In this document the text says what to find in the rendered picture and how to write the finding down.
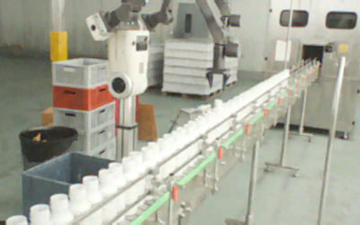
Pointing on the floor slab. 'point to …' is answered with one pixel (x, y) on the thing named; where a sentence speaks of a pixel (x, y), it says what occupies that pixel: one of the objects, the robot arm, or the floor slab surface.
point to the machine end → (313, 18)
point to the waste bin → (45, 151)
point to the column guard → (58, 46)
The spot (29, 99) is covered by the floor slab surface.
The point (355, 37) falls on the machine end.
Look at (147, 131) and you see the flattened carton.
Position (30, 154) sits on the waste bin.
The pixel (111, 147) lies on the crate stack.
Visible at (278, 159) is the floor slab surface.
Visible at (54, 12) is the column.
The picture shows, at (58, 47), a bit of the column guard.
